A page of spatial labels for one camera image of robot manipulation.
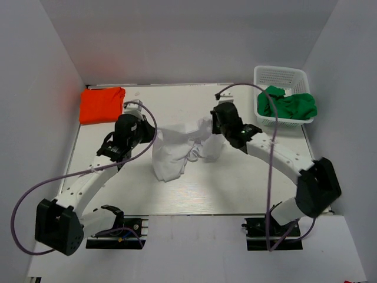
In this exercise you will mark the white t shirt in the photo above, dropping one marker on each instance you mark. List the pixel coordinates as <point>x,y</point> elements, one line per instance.
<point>178,144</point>

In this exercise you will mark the green t shirt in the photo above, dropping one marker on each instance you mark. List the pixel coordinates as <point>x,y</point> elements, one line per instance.
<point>297,106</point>

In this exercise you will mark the white plastic basket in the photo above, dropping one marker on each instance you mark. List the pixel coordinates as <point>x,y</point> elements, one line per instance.
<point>289,89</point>

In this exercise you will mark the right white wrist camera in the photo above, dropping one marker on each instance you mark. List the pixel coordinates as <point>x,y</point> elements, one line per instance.
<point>224,97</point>

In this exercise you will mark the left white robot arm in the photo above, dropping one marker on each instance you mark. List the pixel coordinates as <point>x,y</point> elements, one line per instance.
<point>61,223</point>

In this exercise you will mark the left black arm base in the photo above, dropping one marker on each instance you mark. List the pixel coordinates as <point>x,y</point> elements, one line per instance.
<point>130,234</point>

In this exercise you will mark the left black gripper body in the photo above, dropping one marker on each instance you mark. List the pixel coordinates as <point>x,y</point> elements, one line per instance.
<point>143,134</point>

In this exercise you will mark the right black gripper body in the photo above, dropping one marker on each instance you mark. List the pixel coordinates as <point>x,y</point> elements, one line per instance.
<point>218,128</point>

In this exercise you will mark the folded orange t shirt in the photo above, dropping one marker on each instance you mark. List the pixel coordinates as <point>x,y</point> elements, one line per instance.
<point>101,106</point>

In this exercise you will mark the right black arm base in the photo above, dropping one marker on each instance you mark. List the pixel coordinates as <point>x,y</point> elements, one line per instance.
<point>255,229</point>

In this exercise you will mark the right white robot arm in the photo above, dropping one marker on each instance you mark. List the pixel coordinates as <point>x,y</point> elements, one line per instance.
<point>317,186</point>

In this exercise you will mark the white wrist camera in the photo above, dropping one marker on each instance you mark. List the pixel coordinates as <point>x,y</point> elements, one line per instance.
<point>224,97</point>
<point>133,107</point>

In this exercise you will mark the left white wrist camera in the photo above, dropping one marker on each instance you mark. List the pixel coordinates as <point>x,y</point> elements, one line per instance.
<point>133,107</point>

